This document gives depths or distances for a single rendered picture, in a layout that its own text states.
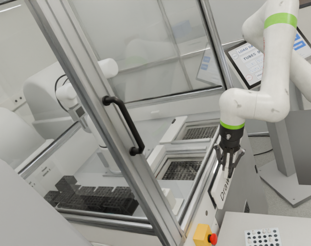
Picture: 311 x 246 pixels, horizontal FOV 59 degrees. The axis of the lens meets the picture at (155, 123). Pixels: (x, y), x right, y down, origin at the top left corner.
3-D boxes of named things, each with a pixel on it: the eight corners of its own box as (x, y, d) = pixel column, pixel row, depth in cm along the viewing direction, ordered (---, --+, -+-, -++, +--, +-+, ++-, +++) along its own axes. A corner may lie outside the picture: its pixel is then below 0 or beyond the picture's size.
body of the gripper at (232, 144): (217, 137, 108) (216, 154, 113) (239, 142, 105) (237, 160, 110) (222, 126, 113) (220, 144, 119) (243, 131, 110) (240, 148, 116)
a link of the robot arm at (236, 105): (221, 81, 103) (217, 95, 95) (257, 84, 100) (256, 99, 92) (219, 112, 112) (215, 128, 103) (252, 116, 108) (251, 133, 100)
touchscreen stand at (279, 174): (345, 179, 205) (330, 50, 163) (293, 207, 202) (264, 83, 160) (297, 150, 251) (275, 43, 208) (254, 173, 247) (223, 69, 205)
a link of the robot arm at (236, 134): (247, 116, 108) (223, 112, 112) (241, 133, 100) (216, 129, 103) (245, 129, 112) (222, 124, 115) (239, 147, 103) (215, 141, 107)
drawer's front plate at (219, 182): (236, 165, 140) (230, 148, 136) (222, 210, 119) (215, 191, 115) (232, 165, 141) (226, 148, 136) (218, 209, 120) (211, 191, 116)
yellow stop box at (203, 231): (216, 236, 107) (210, 224, 104) (210, 253, 101) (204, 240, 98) (203, 235, 109) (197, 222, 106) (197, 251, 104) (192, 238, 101)
